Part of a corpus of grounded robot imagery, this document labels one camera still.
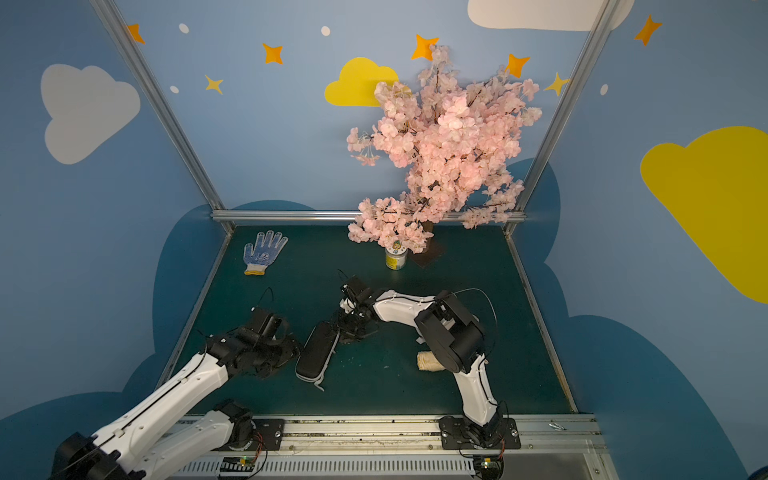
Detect black zippered umbrella sleeve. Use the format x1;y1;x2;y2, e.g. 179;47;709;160
295;321;340;392

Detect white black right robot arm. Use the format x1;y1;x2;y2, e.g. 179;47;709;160
340;277;500;430

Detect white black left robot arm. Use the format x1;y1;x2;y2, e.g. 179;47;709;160
50;307;301;479

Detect beige folded umbrella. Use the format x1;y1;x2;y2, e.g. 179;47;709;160
417;351;446;372

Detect yellow white tin can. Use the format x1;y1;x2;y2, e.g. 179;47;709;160
385;241;408;271

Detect dark brown tree base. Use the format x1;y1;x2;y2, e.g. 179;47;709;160
409;222;445;268

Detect white blue dotted work glove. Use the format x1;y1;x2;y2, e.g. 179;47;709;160
243;230;289;276

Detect left controller circuit board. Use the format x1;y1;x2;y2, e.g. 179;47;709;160
218;456;257;478

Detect controller circuit board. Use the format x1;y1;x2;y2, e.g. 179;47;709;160
472;456;504;480
218;456;257;478

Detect right controller circuit board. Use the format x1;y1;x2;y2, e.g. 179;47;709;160
472;456;504;480

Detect pink cherry blossom tree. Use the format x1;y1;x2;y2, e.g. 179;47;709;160
347;45;542;253

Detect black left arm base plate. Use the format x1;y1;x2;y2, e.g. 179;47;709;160
219;418;285;452

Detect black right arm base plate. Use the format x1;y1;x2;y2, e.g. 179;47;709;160
438;415;521;451

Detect aluminium front rail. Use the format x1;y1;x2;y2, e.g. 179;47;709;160
166;415;618;479

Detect left aluminium frame post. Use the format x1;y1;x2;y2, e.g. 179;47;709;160
90;0;225;212

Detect aluminium frame post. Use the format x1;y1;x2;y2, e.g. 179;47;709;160
503;0;624;239
90;0;225;212

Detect right aluminium frame post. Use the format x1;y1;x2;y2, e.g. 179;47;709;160
503;0;624;239

